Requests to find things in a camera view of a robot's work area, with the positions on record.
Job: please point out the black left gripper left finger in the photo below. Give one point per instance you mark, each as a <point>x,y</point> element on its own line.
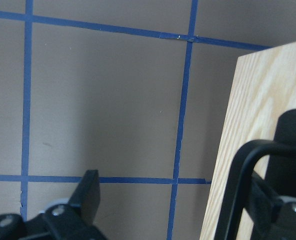
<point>74,220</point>

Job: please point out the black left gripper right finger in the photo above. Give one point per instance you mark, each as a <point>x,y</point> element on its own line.
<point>273,215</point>

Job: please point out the black metal drawer handle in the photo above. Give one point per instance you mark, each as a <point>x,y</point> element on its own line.
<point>273,160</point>

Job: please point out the wooden drawer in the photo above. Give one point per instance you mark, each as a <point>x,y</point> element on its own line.
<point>263,87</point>

